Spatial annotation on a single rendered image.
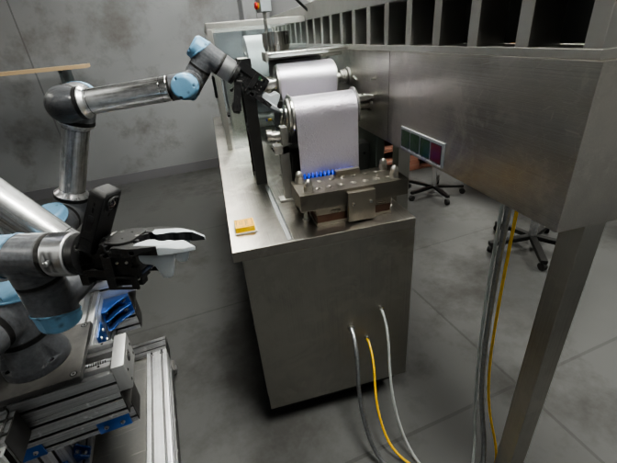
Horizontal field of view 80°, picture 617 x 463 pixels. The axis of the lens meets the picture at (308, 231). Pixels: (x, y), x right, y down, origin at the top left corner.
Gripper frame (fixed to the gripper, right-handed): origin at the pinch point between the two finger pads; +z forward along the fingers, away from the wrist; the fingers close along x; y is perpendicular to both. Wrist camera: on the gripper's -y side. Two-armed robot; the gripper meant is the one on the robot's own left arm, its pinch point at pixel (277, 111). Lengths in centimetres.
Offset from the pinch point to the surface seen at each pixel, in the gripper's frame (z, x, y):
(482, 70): 19, -64, 35
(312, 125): 11.8, -7.5, 3.2
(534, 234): 213, 47, 30
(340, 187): 26.7, -25.3, -8.4
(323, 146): 20.0, -7.5, -0.7
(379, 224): 44, -33, -11
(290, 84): 2.4, 16.3, 11.2
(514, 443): 104, -83, -41
